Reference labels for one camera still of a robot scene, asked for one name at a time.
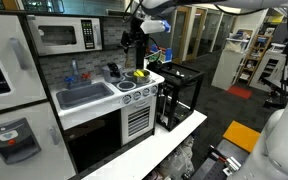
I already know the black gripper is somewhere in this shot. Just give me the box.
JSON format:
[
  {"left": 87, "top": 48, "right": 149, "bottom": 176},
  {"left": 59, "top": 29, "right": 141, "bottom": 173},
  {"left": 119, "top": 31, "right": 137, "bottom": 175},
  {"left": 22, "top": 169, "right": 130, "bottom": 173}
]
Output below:
[{"left": 120, "top": 15, "right": 149, "bottom": 50}]

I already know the steel grey pot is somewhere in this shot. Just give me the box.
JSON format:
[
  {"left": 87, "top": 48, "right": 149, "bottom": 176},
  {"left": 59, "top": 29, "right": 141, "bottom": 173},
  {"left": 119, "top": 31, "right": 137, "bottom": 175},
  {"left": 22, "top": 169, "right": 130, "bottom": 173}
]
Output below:
[{"left": 130, "top": 68, "right": 152, "bottom": 85}]

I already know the grey plastic bag bundle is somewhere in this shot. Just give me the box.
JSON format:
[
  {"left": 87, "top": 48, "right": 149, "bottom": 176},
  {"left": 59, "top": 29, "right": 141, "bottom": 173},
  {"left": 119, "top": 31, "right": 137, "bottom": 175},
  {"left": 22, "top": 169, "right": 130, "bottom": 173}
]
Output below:
[{"left": 155, "top": 135, "right": 196, "bottom": 180}]

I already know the wooden shelf unit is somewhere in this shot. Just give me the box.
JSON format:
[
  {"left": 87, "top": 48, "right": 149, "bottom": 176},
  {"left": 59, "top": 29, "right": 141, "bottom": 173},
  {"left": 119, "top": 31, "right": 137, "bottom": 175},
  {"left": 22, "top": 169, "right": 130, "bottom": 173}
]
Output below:
[{"left": 235, "top": 34, "right": 272, "bottom": 85}]

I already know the grey lidded cooker pot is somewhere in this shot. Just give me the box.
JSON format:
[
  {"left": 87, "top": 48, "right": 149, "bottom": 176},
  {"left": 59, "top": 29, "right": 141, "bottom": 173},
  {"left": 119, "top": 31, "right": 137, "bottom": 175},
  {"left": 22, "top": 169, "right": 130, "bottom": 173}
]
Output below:
[{"left": 100, "top": 62, "right": 124, "bottom": 84}]

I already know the white and blue wrist camera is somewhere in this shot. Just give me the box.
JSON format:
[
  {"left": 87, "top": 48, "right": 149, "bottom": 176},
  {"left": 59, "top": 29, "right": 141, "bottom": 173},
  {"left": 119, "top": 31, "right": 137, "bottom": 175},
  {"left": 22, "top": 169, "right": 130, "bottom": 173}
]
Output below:
[{"left": 139, "top": 19, "right": 172, "bottom": 35}]

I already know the white toy microwave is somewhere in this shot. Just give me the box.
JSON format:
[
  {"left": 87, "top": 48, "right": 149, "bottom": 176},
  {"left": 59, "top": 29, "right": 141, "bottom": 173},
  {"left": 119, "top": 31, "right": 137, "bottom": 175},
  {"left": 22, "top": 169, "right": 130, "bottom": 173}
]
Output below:
[{"left": 26, "top": 15, "right": 104, "bottom": 57}]

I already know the yellow floor mat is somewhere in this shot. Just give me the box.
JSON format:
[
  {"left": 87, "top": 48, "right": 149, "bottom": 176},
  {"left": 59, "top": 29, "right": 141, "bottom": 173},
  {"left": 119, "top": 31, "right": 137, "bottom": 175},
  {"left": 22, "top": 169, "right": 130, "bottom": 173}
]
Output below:
[{"left": 222, "top": 120, "right": 263, "bottom": 154}]

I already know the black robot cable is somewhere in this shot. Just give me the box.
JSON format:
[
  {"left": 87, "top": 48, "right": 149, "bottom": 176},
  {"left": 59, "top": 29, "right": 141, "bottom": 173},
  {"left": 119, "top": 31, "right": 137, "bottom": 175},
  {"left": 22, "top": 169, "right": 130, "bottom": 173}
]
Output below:
[{"left": 121, "top": 0, "right": 146, "bottom": 25}]

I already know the red floor mat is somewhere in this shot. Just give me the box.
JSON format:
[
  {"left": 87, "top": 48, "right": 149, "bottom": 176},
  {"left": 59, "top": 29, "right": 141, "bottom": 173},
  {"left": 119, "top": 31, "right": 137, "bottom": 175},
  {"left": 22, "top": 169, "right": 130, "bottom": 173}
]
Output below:
[{"left": 226, "top": 84, "right": 254, "bottom": 100}]

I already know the red tap handle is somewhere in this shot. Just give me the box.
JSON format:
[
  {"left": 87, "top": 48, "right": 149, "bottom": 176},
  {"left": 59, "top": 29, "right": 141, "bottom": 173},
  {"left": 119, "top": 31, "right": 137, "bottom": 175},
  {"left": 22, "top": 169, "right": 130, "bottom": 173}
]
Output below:
[{"left": 80, "top": 72, "right": 92, "bottom": 81}]

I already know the metal clamp bracket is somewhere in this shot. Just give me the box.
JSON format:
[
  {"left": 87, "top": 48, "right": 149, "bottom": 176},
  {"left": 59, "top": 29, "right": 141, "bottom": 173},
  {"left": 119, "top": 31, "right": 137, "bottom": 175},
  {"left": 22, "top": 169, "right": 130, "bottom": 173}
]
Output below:
[{"left": 207, "top": 145, "right": 242, "bottom": 178}]

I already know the white toy kitchen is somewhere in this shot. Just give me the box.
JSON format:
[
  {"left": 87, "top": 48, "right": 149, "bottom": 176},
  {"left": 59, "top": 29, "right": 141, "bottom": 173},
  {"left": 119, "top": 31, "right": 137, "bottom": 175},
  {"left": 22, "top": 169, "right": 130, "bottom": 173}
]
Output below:
[{"left": 0, "top": 9, "right": 167, "bottom": 180}]

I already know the white oven door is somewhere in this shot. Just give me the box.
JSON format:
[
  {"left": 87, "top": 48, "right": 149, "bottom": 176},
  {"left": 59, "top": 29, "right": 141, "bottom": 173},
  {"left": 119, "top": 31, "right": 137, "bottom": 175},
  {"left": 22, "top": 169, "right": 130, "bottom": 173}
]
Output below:
[{"left": 120, "top": 96, "right": 158, "bottom": 146}]

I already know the black 3D printer frame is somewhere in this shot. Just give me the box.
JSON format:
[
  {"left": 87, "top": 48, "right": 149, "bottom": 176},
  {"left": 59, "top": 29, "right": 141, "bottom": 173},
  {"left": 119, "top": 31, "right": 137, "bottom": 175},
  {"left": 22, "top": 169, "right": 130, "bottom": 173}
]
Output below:
[{"left": 155, "top": 61, "right": 206, "bottom": 133}]

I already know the blue plastic part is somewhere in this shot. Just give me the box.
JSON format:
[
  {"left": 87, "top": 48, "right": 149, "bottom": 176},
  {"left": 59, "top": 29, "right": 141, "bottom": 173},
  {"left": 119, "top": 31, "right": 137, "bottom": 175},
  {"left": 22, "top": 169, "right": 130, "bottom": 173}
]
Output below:
[{"left": 149, "top": 43, "right": 174, "bottom": 64}]

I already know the plain white cabinet box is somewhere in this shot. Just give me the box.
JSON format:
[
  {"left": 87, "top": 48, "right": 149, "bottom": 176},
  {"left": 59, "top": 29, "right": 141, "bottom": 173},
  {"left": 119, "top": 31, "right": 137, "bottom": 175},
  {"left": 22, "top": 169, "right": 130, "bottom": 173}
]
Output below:
[{"left": 211, "top": 48, "right": 249, "bottom": 91}]

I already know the white windowed fridge door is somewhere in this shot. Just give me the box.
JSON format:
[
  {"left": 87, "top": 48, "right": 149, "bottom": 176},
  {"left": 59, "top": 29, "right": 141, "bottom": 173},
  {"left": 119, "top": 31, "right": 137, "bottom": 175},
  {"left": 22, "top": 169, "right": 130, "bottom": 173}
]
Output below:
[{"left": 0, "top": 14, "right": 47, "bottom": 115}]

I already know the fridge door with dispenser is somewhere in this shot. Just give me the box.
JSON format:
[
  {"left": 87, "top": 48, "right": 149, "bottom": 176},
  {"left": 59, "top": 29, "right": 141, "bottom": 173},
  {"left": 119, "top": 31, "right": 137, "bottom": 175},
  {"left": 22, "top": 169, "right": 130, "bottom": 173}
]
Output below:
[{"left": 0, "top": 101, "right": 77, "bottom": 180}]

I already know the grey toy faucet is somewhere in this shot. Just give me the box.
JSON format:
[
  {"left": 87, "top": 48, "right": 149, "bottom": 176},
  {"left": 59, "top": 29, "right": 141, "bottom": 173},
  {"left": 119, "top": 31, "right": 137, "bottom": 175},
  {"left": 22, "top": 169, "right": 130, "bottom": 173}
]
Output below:
[{"left": 65, "top": 58, "right": 92, "bottom": 90}]

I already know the white storage cabinet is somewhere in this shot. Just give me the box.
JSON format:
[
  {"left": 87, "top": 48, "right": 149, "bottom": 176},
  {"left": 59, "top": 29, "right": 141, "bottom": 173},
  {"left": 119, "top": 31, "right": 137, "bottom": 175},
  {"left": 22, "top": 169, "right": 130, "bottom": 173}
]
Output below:
[{"left": 249, "top": 49, "right": 288, "bottom": 93}]

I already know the black padded bench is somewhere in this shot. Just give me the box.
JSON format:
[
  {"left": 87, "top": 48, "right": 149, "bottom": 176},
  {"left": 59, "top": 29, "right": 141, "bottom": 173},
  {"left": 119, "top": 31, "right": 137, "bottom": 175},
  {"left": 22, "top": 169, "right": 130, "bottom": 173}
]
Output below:
[{"left": 259, "top": 76, "right": 288, "bottom": 110}]

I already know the grey sink basin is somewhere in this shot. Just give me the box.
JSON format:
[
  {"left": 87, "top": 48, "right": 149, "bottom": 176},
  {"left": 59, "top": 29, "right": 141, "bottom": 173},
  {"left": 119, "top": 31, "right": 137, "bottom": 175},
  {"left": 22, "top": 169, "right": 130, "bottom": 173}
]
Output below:
[{"left": 55, "top": 81, "right": 115, "bottom": 111}]

